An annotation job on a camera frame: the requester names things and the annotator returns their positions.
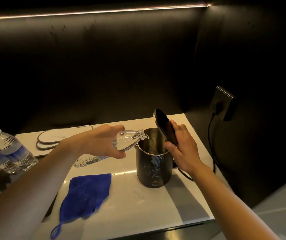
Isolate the black kettle lid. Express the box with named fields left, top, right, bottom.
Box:
left=153, top=108, right=178, bottom=147

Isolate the white-capped water bottle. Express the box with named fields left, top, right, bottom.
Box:
left=0, top=127, right=39, bottom=172

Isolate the LED light strip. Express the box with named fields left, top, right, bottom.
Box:
left=0, top=3, right=210, bottom=21

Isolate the clear water bottle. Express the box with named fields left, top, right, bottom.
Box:
left=73, top=129, right=149, bottom=168

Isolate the person's left forearm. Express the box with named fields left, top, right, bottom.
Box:
left=0, top=136, right=83, bottom=240

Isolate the black wall socket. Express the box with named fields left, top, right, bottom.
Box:
left=209, top=86, right=236, bottom=122

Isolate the person's left hand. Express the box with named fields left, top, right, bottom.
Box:
left=80, top=124, right=127, bottom=159

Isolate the blue microfibre cloth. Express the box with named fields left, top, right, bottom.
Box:
left=50, top=173, right=112, bottom=239

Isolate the black floral electric kettle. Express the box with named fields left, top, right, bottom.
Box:
left=136, top=127, right=179, bottom=189

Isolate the white slipper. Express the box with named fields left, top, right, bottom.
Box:
left=36, top=124, right=94, bottom=144
left=35, top=141, right=61, bottom=151

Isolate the black power cable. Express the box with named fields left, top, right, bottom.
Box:
left=176, top=102, right=221, bottom=182

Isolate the person's right forearm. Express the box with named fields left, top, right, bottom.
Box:
left=191, top=165, right=281, bottom=240

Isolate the person's right hand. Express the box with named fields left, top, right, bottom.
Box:
left=164, top=119, right=208, bottom=174

